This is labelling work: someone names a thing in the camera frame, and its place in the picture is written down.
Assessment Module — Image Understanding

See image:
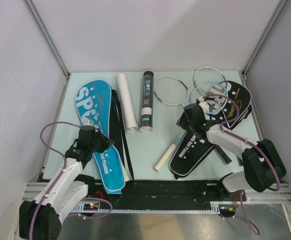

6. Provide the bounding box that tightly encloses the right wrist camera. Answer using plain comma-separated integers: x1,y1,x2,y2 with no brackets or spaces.
196,98,210,114

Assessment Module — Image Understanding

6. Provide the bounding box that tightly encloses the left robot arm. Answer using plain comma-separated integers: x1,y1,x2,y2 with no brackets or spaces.
19,124,114,240

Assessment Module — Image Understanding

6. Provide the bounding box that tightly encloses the aluminium frame post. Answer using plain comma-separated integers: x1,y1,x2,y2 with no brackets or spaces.
23,0,69,77
241,0,291,76

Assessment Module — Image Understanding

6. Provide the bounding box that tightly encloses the light green table mat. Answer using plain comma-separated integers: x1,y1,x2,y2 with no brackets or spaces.
42,70,259,180

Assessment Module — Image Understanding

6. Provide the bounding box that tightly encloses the black racket cover front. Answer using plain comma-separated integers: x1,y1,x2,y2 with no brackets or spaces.
169,129,225,180

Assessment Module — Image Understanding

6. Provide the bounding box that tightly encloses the white racket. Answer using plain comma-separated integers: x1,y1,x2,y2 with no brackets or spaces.
193,66,234,165
154,75,190,120

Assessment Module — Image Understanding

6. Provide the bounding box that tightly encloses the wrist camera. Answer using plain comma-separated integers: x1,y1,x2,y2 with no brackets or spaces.
196,98,210,114
82,119,96,131

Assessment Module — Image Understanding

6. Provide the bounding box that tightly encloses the black shuttlecock tube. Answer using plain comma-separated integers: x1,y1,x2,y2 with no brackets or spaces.
139,71,154,133

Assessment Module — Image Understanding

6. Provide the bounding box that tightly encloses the white shuttlecock tube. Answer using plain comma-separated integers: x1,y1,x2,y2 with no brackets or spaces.
116,73,139,134

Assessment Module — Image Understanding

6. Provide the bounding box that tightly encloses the right aluminium frame post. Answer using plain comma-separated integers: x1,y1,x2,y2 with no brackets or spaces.
241,0,291,76

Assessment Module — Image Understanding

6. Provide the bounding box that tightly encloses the black racket cover gold script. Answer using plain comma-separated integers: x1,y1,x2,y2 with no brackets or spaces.
208,80,252,130

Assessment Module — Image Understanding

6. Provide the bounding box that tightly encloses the white racket centre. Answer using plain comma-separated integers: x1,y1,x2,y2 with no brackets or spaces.
154,75,190,120

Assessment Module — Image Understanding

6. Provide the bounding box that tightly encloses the blue racket cover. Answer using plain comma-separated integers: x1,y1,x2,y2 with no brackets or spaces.
75,79,132,195

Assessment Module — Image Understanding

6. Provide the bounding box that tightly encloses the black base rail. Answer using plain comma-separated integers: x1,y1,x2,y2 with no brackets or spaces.
35,178,248,213

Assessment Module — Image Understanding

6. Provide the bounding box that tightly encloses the white racket right rear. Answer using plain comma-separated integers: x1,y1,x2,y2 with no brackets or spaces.
193,66,234,165

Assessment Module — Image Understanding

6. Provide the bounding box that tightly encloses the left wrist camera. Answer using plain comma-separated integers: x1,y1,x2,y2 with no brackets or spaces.
82,119,96,131

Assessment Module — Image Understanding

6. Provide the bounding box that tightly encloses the left aluminium frame post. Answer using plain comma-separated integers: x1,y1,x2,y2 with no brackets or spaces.
23,0,69,77

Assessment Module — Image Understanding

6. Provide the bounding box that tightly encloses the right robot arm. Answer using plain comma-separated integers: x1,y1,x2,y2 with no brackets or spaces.
176,103,286,201

